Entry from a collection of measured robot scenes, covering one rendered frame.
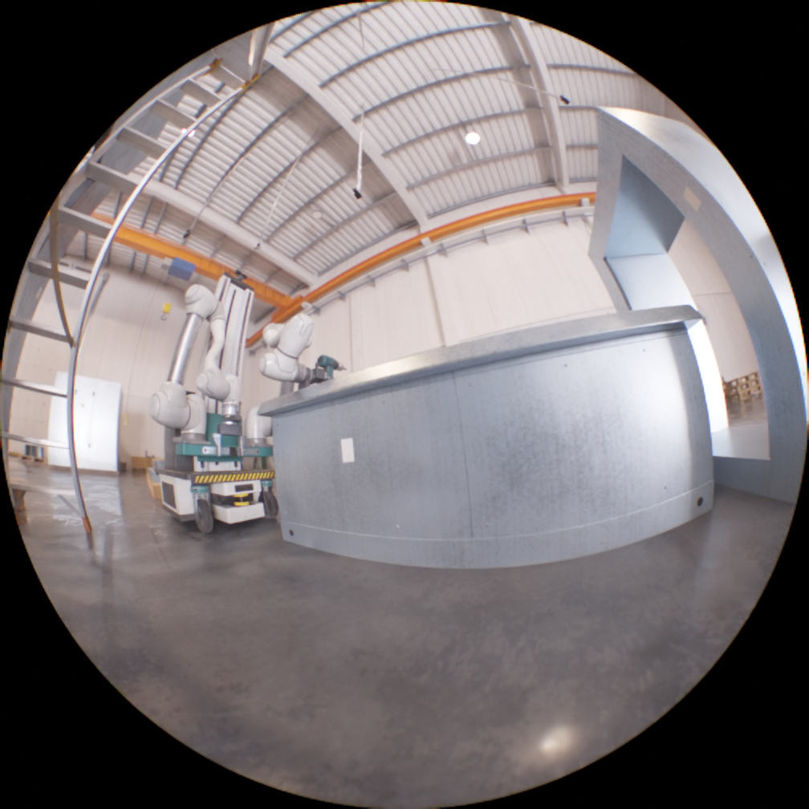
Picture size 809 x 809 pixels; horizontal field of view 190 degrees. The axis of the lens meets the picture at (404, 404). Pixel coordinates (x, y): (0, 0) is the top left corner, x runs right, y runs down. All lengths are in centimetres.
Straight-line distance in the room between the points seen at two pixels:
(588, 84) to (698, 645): 969
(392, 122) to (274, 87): 331
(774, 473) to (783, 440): 11
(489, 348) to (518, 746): 77
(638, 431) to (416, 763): 81
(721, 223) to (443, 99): 734
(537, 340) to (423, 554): 69
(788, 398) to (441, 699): 104
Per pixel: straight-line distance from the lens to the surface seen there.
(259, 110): 828
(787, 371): 98
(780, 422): 102
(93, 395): 717
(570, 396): 70
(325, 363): 121
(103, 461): 701
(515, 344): 65
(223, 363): 190
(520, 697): 44
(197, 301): 147
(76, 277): 137
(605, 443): 72
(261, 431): 168
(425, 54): 786
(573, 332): 69
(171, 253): 973
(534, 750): 40
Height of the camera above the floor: 38
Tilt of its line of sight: 11 degrees up
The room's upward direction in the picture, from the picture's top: 6 degrees counter-clockwise
